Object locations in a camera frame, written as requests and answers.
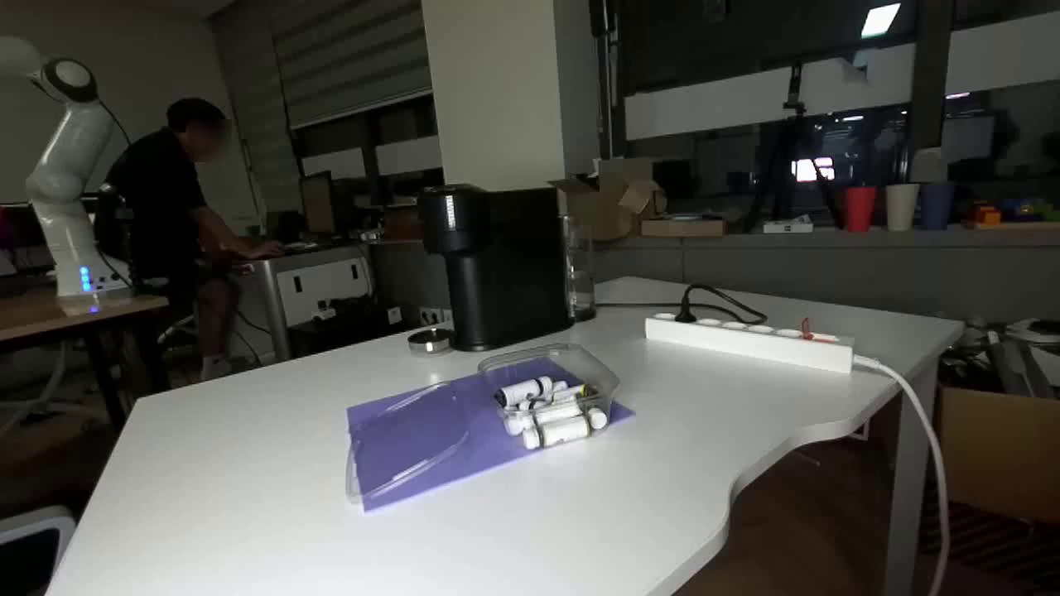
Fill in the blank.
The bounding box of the white power strip orange switch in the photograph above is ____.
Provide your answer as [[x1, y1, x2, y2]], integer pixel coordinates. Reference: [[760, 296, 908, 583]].
[[642, 310, 857, 377]]

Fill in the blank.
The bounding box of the black coffee machine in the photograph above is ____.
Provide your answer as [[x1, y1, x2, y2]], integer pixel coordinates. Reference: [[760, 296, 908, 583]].
[[418, 182, 575, 355]]

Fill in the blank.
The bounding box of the clear water tank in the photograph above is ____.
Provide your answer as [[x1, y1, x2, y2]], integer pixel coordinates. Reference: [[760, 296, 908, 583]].
[[557, 191, 598, 325]]

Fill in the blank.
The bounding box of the white paper-wrapped cylinder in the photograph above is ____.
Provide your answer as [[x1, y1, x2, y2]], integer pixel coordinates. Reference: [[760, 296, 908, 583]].
[[516, 406, 611, 455], [546, 377, 589, 406], [501, 402, 584, 437], [492, 373, 557, 412]]

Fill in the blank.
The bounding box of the round metal dish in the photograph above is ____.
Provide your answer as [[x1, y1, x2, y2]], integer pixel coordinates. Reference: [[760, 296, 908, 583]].
[[404, 328, 457, 359]]

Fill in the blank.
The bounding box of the open cardboard box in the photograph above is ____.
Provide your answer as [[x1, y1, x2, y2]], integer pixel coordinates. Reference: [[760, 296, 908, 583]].
[[554, 160, 672, 244]]

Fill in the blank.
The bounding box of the flat cardboard box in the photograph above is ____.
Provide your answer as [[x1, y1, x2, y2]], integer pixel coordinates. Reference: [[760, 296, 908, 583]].
[[639, 217, 728, 241]]

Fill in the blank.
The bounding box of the grey white cabinet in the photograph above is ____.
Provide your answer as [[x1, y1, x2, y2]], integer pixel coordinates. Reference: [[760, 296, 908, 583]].
[[236, 241, 382, 363]]

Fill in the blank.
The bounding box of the black tripod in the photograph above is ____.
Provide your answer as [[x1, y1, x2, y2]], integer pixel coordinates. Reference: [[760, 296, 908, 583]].
[[744, 59, 845, 236]]

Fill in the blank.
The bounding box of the red cup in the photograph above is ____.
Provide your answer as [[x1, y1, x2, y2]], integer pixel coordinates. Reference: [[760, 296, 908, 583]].
[[841, 182, 882, 236]]

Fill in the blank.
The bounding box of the white cup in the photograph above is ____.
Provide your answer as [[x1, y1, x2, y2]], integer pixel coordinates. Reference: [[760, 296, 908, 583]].
[[884, 182, 920, 236]]

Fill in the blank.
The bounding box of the person in dark shirt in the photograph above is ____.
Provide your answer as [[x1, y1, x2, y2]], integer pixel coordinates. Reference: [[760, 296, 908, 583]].
[[89, 96, 283, 383]]

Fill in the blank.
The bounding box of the blue cup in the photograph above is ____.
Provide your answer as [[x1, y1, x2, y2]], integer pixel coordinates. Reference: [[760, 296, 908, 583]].
[[920, 178, 957, 231]]

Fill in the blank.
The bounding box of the wooden side table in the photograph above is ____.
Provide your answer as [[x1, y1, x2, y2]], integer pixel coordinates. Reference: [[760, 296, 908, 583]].
[[0, 286, 173, 437]]

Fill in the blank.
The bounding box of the large brown cardboard box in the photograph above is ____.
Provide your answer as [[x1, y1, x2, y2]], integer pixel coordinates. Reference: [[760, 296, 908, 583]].
[[933, 383, 1060, 531]]

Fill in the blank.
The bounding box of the white chair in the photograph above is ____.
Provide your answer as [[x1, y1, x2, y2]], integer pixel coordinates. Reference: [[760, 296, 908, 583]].
[[0, 504, 79, 596]]

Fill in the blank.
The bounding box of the black plug with cable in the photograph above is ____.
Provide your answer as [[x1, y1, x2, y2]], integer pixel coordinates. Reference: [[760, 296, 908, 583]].
[[672, 281, 771, 328]]

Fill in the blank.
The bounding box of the white power strip cable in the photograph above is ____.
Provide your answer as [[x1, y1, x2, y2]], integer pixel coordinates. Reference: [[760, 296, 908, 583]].
[[846, 352, 954, 596]]

